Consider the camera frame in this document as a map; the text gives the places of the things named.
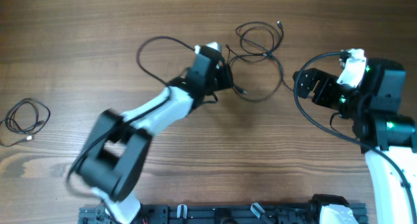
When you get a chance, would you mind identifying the short black USB cable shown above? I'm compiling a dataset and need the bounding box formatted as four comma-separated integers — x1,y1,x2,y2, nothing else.
0,98,51,148

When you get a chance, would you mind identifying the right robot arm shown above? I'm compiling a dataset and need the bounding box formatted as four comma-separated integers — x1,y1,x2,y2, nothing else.
293,53,416,223

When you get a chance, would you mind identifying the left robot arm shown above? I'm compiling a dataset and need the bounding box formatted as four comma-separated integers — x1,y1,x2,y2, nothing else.
70,42,232,223

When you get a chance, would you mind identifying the right camera black cable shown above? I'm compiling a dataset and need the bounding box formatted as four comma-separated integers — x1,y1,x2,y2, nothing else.
293,51,417,224

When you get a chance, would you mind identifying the camera black cable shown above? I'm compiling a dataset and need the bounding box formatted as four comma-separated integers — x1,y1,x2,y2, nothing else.
65,36,196,199
293,51,417,224

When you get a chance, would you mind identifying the left camera black cable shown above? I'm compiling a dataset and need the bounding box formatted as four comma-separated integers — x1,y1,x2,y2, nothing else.
65,36,196,199

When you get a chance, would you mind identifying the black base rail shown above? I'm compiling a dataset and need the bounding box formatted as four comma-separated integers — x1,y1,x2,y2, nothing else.
78,203,369,224

